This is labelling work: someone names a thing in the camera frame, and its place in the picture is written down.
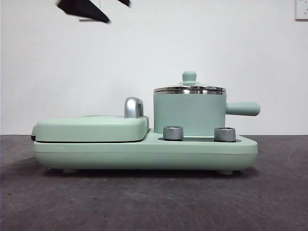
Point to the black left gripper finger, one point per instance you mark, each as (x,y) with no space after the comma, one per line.
(126,2)
(84,10)

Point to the green griddle cover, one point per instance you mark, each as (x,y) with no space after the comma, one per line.
(84,128)

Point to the glass lid with green knob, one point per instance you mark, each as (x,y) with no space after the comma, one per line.
(189,77)

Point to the silver control knob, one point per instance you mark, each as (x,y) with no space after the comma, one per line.
(172,132)
(224,134)

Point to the green breakfast machine base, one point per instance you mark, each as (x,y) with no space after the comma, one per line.
(72,154)

